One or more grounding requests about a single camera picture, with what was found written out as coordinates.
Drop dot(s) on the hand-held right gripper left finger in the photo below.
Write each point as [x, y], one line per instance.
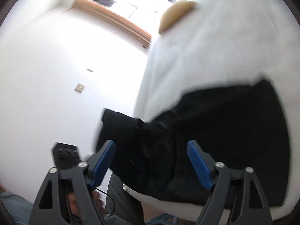
[103, 164]

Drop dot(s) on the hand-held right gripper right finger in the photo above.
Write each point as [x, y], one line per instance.
[199, 166]

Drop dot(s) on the black pants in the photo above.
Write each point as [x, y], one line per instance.
[234, 133]

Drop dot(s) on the person's left hand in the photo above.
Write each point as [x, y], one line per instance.
[98, 199]

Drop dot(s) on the person's grey trouser leg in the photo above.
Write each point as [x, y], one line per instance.
[126, 204]

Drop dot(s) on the blue denim cloth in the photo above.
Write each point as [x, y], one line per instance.
[14, 208]

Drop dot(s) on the white bed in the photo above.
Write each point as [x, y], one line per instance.
[211, 39]

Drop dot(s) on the beige curtain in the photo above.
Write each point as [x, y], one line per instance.
[117, 18]

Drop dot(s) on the yellow pillow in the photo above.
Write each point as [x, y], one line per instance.
[175, 15]

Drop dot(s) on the dark hanging jacket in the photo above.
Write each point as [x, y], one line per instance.
[104, 1]

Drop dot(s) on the beige-framed wall socket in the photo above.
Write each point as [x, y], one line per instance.
[79, 88]

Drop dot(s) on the white wall socket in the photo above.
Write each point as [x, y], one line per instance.
[90, 69]

